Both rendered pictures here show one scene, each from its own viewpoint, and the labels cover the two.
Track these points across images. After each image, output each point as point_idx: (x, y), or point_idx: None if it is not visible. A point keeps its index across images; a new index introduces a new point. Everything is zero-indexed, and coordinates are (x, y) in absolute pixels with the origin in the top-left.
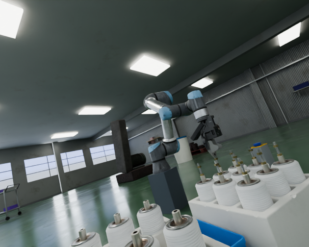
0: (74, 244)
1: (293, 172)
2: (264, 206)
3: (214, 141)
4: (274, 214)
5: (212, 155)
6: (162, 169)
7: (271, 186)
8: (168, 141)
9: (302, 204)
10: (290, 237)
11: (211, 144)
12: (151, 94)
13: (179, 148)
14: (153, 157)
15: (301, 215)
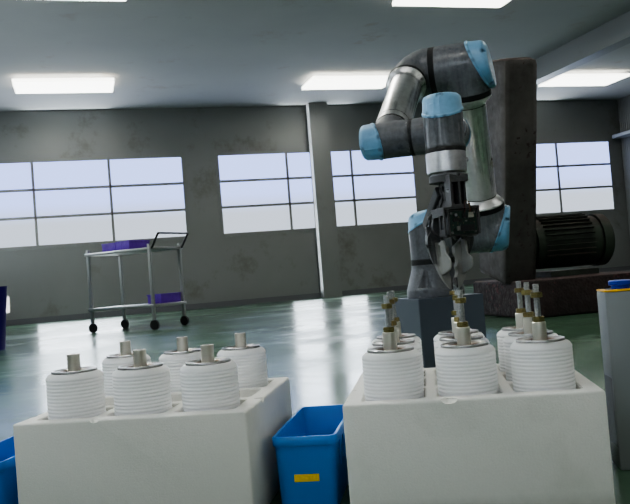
0: (108, 356)
1: (525, 366)
2: (378, 397)
3: (463, 245)
4: (366, 409)
5: (443, 281)
6: (426, 290)
7: (440, 375)
8: None
9: (465, 422)
10: (387, 456)
11: (442, 251)
12: (418, 55)
13: (506, 239)
14: (412, 248)
15: (448, 440)
